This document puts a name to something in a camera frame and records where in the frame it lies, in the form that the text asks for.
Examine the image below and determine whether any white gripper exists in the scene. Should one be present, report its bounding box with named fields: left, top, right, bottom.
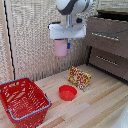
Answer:
left=48, top=21, right=87, bottom=51

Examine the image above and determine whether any pink plastic cup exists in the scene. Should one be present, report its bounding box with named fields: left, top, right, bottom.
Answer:
left=53, top=38, right=69, bottom=58

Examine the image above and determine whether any yellow red snack box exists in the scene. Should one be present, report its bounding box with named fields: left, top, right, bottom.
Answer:
left=67, top=65, right=93, bottom=93

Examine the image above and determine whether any brown drawer cabinet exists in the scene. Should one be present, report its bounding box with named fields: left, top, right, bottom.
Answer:
left=82, top=9, right=128, bottom=83

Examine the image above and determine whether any beige woven screen panel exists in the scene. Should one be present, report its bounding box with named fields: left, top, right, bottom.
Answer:
left=0, top=0, right=101, bottom=84

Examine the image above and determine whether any red plastic bowl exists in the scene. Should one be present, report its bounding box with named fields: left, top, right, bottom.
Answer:
left=58, top=84, right=79, bottom=102

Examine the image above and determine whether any red shopping basket blue rim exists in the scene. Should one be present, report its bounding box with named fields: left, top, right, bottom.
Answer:
left=0, top=76, right=53, bottom=128

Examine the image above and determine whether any long silver drawer handle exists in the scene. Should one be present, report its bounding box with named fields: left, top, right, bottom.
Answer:
left=91, top=31, right=121, bottom=42

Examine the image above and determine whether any short silver drawer handle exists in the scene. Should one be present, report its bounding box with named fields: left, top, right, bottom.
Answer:
left=95, top=54, right=121, bottom=67

